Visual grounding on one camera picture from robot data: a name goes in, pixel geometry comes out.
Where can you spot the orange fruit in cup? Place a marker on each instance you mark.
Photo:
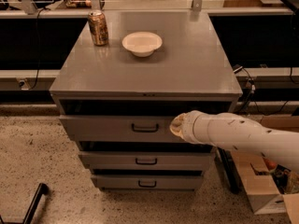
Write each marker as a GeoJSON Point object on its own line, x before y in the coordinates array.
{"type": "Point", "coordinates": [271, 165]}

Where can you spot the brown cardboard box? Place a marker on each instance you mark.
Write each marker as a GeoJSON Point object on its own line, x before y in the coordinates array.
{"type": "Point", "coordinates": [269, 192]}

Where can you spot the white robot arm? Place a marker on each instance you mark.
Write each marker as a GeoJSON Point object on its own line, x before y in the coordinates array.
{"type": "Point", "coordinates": [230, 131]}

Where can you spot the white paper bowl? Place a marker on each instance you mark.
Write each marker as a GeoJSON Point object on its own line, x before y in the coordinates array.
{"type": "Point", "coordinates": [142, 44]}

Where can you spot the gold soda can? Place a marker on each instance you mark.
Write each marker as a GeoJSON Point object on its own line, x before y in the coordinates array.
{"type": "Point", "coordinates": [98, 27]}

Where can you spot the grey middle drawer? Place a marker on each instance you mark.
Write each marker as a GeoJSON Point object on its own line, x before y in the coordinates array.
{"type": "Point", "coordinates": [145, 156]}

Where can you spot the black metal leg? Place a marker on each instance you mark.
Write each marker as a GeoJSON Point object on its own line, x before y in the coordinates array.
{"type": "Point", "coordinates": [42, 189]}

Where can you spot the coloured gripper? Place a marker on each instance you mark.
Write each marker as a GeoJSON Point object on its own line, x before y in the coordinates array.
{"type": "Point", "coordinates": [189, 127]}

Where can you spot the grey metal drawer cabinet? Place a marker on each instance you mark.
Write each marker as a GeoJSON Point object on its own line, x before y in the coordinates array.
{"type": "Point", "coordinates": [190, 65]}

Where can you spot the grey drawer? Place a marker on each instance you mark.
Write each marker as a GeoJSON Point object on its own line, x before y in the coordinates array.
{"type": "Point", "coordinates": [149, 179]}
{"type": "Point", "coordinates": [129, 121]}
{"type": "Point", "coordinates": [145, 156]}

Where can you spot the grey bottom drawer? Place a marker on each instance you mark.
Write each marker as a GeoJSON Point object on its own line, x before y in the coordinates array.
{"type": "Point", "coordinates": [149, 179]}

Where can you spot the grey top drawer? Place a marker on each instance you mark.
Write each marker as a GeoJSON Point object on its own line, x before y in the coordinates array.
{"type": "Point", "coordinates": [129, 121]}

